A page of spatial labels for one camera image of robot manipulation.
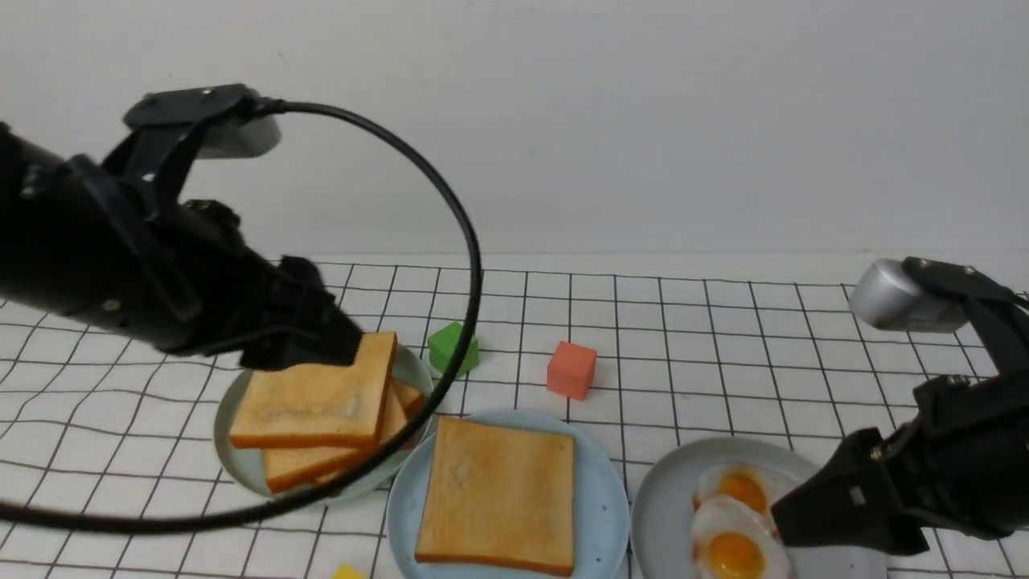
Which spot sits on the grey plate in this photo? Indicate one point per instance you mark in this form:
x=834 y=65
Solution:
x=662 y=512

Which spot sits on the orange cube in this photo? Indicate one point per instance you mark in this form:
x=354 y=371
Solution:
x=571 y=370

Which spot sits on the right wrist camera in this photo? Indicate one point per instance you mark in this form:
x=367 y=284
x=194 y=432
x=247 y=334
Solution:
x=923 y=296

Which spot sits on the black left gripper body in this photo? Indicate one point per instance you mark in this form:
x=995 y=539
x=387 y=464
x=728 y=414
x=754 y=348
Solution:
x=174 y=274

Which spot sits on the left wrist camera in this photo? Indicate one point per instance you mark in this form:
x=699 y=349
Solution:
x=225 y=119

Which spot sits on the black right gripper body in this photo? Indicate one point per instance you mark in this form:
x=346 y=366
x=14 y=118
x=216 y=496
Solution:
x=962 y=462

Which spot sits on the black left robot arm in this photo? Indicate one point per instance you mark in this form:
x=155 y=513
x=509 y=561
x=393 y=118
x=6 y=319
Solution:
x=89 y=246

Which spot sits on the white grid tablecloth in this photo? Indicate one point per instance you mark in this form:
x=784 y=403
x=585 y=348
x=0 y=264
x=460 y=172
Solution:
x=767 y=349

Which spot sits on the green plate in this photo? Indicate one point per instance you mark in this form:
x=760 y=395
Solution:
x=245 y=466

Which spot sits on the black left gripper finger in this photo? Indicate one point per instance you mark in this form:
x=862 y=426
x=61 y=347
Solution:
x=302 y=291
x=330 y=341

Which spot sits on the toast slice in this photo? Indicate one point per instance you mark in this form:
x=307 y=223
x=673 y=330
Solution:
x=285 y=469
x=313 y=405
x=409 y=400
x=501 y=497

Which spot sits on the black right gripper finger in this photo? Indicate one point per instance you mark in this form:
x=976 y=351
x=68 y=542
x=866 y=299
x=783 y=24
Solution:
x=852 y=501

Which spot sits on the green cube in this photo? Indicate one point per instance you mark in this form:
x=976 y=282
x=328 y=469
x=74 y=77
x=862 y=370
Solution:
x=443 y=347

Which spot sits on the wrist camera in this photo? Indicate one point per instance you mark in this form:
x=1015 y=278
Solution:
x=225 y=119
x=923 y=296

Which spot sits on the fried egg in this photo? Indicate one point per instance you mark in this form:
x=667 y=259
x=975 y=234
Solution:
x=729 y=540
x=755 y=487

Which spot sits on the yellow cube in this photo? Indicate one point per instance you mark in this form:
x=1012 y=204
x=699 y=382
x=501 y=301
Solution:
x=347 y=572

